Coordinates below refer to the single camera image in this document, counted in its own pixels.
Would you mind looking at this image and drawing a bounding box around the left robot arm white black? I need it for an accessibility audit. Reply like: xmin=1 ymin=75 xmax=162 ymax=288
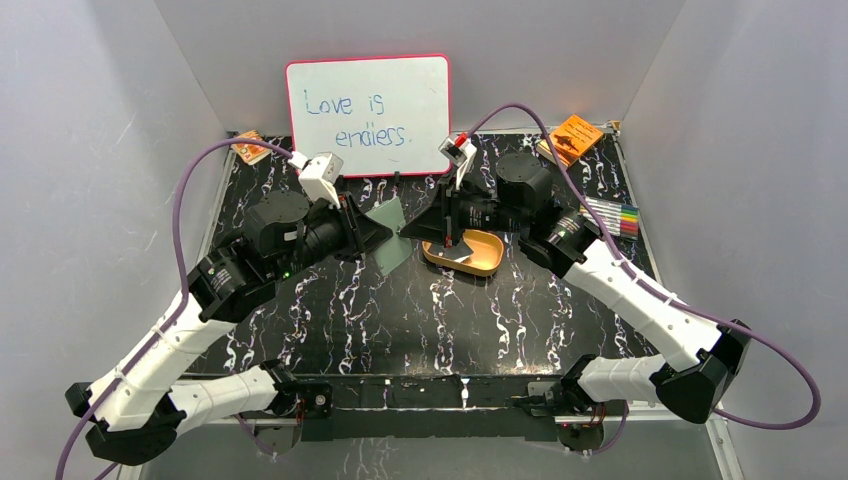
xmin=66 ymin=191 xmax=396 ymax=466

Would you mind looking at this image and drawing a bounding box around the small orange card box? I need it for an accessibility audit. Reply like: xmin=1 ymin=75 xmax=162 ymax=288
xmin=230 ymin=130 xmax=272 ymax=165

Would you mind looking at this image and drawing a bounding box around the black VIP card stack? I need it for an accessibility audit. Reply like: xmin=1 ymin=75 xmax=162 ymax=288
xmin=443 ymin=246 xmax=473 ymax=263

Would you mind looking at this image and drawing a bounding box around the mint green card holder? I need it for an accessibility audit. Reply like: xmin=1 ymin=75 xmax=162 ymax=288
xmin=366 ymin=198 xmax=413 ymax=276

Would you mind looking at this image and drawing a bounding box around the orange book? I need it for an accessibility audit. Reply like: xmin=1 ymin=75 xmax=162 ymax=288
xmin=535 ymin=115 xmax=603 ymax=168

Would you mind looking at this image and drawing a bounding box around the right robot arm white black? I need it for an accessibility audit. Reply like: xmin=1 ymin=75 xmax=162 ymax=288
xmin=400 ymin=154 xmax=749 ymax=423

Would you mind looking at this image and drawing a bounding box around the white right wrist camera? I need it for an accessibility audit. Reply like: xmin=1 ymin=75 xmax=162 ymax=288
xmin=439 ymin=132 xmax=477 ymax=190

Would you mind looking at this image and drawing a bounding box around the pink framed whiteboard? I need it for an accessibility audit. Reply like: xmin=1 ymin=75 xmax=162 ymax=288
xmin=285 ymin=54 xmax=452 ymax=177

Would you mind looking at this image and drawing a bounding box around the orange oval tray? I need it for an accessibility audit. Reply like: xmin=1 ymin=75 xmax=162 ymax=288
xmin=421 ymin=230 xmax=505 ymax=277

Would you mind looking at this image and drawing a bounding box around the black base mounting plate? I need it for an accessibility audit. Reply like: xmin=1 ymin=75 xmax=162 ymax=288
xmin=235 ymin=374 xmax=627 ymax=444

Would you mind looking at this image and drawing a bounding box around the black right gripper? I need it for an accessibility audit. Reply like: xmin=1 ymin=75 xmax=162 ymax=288
xmin=399 ymin=173 xmax=526 ymax=250

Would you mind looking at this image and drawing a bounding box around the aluminium frame rail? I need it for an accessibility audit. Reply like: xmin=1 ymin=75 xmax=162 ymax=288
xmin=117 ymin=378 xmax=745 ymax=480

